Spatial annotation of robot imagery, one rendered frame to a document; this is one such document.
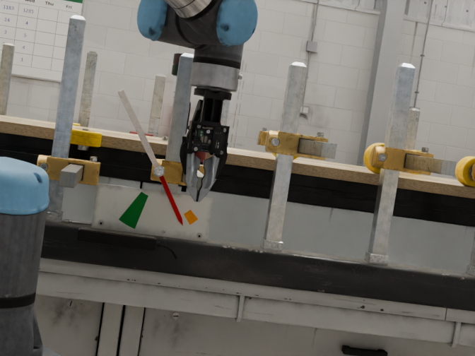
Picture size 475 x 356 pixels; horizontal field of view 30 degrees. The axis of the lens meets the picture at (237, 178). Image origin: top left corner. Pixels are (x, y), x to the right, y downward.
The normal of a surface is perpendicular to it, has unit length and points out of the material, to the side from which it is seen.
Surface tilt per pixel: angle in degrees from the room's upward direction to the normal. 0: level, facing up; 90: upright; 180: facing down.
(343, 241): 90
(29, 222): 90
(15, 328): 70
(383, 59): 90
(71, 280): 90
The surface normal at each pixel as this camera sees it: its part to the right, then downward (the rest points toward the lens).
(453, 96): 0.21, 0.08
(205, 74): -0.38, -0.01
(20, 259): 0.79, 0.14
